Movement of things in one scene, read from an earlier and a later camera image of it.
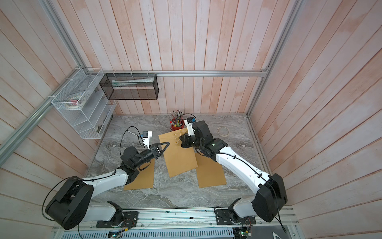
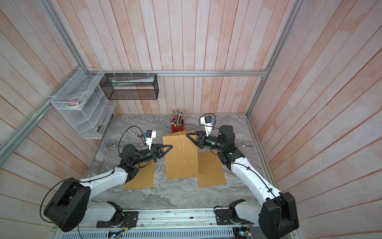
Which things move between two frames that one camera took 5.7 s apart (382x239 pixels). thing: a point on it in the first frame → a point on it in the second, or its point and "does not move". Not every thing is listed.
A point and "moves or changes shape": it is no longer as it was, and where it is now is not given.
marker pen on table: [134, 134] does not move
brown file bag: [144, 179] does not move
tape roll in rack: [74, 102] does not move
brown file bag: [209, 173] does not move
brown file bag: [178, 159] moves or changes shape
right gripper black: [185, 141] → [202, 142]
